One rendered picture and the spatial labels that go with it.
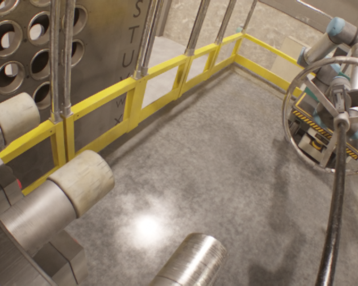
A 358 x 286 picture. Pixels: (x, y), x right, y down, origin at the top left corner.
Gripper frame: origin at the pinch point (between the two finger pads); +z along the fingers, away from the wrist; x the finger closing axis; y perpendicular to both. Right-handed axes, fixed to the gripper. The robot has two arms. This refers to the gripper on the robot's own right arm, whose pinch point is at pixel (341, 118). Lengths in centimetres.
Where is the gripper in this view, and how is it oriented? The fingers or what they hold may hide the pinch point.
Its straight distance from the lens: 83.3
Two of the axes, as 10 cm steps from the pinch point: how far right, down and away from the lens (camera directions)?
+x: -3.7, -8.8, -3.0
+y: -7.7, 1.1, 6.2
